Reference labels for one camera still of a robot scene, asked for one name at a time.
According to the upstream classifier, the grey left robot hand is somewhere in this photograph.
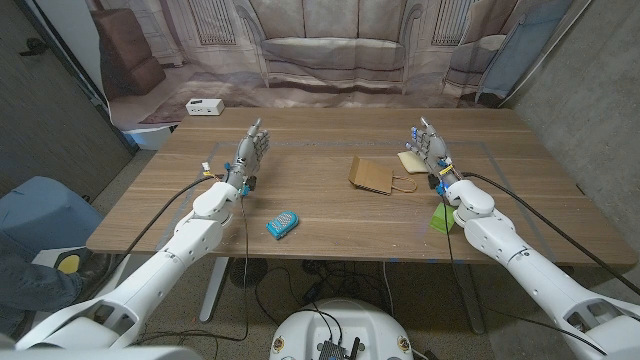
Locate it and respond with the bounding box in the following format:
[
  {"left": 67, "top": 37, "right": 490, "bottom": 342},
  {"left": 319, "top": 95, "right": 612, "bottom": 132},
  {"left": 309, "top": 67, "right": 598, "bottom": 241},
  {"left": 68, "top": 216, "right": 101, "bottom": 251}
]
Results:
[{"left": 223, "top": 117, "right": 271, "bottom": 197}]

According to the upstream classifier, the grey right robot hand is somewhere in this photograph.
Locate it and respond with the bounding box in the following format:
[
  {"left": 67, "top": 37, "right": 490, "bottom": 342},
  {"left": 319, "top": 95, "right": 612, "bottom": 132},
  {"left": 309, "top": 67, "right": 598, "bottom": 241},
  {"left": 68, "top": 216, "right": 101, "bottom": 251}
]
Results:
[{"left": 405, "top": 116, "right": 461, "bottom": 190}]

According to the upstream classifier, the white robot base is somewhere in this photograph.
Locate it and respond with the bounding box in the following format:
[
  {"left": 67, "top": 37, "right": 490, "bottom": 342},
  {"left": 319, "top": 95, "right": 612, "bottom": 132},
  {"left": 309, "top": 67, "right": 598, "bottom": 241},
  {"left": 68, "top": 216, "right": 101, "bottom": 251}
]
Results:
[{"left": 269, "top": 298, "right": 415, "bottom": 360}]

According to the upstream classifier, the cream foam sponge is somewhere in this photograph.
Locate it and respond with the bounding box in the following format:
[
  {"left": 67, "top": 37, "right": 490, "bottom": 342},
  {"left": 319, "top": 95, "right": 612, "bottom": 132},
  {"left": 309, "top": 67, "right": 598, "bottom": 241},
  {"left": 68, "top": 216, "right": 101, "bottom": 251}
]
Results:
[{"left": 397, "top": 150, "right": 430, "bottom": 175}]

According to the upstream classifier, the white power strip box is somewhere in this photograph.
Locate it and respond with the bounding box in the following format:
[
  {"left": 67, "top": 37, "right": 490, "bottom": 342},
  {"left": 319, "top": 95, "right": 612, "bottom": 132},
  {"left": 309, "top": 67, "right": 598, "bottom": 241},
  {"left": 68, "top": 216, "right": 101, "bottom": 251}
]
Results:
[{"left": 185, "top": 98, "right": 225, "bottom": 117}]

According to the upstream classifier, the brown paper bag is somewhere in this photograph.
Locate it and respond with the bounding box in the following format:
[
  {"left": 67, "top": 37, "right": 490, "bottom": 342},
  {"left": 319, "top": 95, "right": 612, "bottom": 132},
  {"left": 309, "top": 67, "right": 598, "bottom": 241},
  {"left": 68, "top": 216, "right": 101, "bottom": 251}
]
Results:
[{"left": 348, "top": 154, "right": 418, "bottom": 196}]

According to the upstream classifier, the grey tape outline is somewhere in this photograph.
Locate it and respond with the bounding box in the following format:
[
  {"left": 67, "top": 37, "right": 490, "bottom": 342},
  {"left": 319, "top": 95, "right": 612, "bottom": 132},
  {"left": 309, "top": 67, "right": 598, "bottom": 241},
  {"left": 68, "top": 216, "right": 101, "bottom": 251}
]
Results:
[{"left": 157, "top": 140, "right": 559, "bottom": 264}]

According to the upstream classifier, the black round fan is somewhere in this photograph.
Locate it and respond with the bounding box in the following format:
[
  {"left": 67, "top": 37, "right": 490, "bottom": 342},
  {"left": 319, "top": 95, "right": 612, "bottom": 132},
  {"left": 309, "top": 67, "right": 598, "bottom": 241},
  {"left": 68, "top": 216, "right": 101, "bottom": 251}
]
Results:
[{"left": 229, "top": 257, "right": 269, "bottom": 289}]

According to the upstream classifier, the printed living room backdrop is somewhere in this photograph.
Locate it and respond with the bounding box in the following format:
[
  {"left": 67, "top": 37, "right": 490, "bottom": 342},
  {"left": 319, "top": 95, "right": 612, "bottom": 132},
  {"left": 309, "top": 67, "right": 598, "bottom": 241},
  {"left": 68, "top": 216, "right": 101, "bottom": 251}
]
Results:
[{"left": 84, "top": 0, "right": 594, "bottom": 132}]

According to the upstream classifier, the white table leg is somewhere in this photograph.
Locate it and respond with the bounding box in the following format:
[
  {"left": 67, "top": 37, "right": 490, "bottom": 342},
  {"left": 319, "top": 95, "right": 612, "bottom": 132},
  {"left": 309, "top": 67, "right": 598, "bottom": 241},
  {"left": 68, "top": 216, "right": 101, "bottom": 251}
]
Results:
[{"left": 198, "top": 257, "right": 230, "bottom": 324}]

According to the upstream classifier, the grey table leg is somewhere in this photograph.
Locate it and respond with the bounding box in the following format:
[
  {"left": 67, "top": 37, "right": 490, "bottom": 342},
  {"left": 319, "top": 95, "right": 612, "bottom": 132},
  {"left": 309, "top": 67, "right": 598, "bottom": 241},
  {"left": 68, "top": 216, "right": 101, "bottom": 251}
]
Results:
[{"left": 455, "top": 263, "right": 487, "bottom": 335}]

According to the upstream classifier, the black electronics module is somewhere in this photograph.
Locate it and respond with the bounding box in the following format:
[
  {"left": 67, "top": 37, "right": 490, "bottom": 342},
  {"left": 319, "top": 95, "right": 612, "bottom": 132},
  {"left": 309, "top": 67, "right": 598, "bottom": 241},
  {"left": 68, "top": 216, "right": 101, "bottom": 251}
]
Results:
[{"left": 317, "top": 337, "right": 362, "bottom": 360}]

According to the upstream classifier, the thin black left wrist cable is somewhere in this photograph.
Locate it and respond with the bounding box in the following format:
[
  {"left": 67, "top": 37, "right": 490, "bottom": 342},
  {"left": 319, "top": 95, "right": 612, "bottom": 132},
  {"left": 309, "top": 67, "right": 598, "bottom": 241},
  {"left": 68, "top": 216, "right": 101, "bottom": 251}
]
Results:
[{"left": 134, "top": 194, "right": 251, "bottom": 346}]

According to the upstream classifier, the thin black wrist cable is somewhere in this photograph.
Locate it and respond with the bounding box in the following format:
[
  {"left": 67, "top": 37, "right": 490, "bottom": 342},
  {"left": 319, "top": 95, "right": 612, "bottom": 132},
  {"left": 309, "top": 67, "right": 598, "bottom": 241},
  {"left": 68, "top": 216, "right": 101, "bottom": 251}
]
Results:
[
  {"left": 134, "top": 194, "right": 251, "bottom": 346},
  {"left": 441, "top": 199, "right": 607, "bottom": 357}
]

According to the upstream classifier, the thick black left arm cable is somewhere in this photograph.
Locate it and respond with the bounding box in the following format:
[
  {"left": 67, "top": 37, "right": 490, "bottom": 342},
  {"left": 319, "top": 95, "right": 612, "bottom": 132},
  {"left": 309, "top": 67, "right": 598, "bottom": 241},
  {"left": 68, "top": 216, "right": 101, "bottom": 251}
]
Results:
[{"left": 122, "top": 173, "right": 224, "bottom": 259}]

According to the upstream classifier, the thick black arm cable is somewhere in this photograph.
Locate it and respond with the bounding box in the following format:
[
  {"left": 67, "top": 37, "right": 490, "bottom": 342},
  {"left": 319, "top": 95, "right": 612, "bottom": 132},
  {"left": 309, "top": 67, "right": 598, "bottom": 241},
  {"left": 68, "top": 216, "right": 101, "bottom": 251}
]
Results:
[
  {"left": 462, "top": 171, "right": 640, "bottom": 297},
  {"left": 122, "top": 173, "right": 224, "bottom": 259}
]

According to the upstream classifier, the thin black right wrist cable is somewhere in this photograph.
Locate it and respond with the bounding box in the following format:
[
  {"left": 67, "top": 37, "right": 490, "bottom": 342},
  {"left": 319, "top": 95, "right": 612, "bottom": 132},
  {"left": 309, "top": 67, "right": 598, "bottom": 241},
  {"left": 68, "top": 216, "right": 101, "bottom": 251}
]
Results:
[{"left": 441, "top": 199, "right": 607, "bottom": 357}]

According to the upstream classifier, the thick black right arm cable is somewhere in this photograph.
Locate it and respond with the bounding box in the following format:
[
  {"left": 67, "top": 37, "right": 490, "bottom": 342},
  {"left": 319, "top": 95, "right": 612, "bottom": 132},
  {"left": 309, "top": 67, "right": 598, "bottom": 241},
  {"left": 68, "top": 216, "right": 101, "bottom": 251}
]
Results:
[{"left": 462, "top": 171, "right": 640, "bottom": 297}]

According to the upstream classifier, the black floor cable tangle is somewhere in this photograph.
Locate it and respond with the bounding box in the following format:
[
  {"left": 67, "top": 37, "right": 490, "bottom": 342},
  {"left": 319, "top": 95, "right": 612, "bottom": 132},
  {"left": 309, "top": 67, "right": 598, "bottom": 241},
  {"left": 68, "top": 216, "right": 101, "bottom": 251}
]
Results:
[{"left": 254, "top": 259, "right": 386, "bottom": 326}]

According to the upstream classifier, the black door handle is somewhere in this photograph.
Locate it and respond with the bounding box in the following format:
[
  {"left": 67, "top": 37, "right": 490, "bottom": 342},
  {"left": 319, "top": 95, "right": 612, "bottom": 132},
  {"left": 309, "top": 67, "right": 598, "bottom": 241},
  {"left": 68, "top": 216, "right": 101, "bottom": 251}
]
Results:
[{"left": 19, "top": 38, "right": 50, "bottom": 57}]

